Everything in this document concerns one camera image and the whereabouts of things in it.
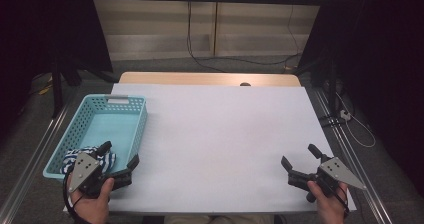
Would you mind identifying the blue white striped shirt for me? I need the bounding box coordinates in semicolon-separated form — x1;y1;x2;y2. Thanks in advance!
59;145;118;175

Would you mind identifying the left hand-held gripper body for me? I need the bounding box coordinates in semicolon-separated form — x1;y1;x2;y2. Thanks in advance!
68;151;133;199

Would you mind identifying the person's left hand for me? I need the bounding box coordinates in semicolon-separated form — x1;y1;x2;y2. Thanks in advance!
66;177;116;224

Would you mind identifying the right hand-held gripper black cable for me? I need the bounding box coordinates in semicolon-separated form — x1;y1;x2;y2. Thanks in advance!
333;183;350;218

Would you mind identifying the person's right hand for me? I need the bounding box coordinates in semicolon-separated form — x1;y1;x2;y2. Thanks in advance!
306;180;350;224

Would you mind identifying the black curtain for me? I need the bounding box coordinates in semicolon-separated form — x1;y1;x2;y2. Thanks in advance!
0;0;113;145
297;0;424;195

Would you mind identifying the light blue plastic basket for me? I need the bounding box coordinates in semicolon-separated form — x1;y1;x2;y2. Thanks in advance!
42;94;149;180

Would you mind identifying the white floor cable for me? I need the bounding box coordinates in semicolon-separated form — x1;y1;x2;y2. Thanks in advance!
334;92;377;149

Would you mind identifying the aluminium floor rail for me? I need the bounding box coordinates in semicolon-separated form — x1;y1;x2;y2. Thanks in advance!
0;106;70;224
313;88;392;224

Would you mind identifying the thin black wall cable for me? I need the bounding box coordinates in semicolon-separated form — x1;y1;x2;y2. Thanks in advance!
196;0;304;67

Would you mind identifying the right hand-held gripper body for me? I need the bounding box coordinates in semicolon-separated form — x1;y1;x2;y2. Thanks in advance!
288;156;367;204

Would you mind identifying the yellow floor item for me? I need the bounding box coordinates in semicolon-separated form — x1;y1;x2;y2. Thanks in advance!
37;77;56;96

